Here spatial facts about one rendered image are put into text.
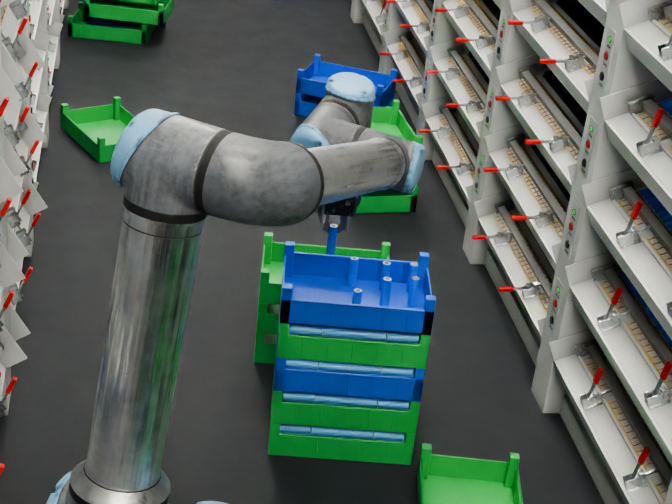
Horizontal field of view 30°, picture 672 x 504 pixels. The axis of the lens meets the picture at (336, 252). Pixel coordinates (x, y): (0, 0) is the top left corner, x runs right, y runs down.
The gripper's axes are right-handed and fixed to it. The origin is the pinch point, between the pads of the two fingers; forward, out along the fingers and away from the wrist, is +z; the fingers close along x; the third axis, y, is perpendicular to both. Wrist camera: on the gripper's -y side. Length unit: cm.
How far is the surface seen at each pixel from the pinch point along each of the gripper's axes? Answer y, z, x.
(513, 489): 35, 37, 41
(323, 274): 0.5, 13.7, -0.9
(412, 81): -158, 73, 30
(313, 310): 18.8, 6.1, -3.0
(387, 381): 22.7, 20.8, 13.2
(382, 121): -121, 63, 18
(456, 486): 34, 38, 29
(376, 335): 19.3, 11.2, 9.9
